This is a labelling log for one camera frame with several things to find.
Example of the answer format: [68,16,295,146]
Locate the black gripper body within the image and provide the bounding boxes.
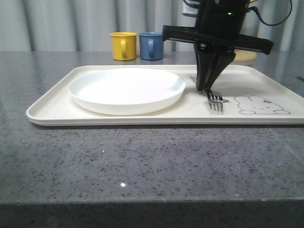
[162,0,273,55]

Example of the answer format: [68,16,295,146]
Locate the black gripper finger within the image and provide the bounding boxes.
[195,45,217,91]
[209,48,236,89]

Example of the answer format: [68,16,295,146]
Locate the silver metal fork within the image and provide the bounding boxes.
[193,88,224,115]

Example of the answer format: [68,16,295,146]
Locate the white round plate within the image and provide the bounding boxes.
[68,68,186,115]

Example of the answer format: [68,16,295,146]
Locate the wooden mug tree stand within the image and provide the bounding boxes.
[233,49,257,62]

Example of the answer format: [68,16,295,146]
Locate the cream rabbit serving tray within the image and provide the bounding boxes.
[26,65,304,126]

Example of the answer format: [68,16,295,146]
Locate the blue mug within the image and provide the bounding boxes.
[139,32,163,60]

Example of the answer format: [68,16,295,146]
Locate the yellow mug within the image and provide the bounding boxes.
[110,32,138,61]

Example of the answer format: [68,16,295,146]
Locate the black cable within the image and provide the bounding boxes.
[247,0,293,26]

